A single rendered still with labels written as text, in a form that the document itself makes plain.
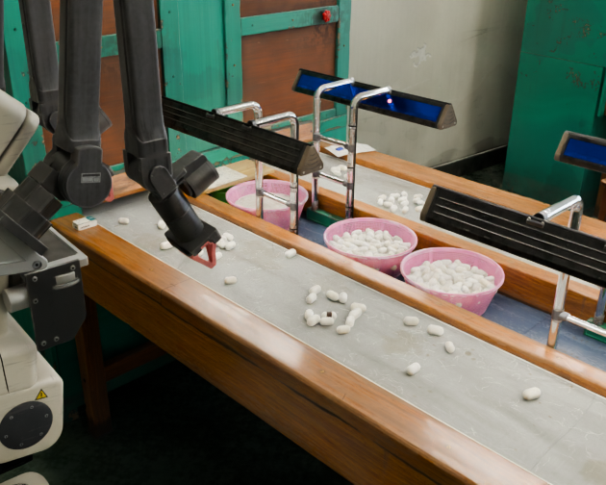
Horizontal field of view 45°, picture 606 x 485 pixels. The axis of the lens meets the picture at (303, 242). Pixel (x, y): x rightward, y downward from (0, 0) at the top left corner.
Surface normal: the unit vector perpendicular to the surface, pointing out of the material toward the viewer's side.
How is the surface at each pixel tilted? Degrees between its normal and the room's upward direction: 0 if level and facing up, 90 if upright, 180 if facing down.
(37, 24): 90
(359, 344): 0
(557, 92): 90
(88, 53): 90
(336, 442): 90
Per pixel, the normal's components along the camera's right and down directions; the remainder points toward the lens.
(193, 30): 0.70, 0.32
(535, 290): -0.72, 0.29
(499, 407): 0.01, -0.90
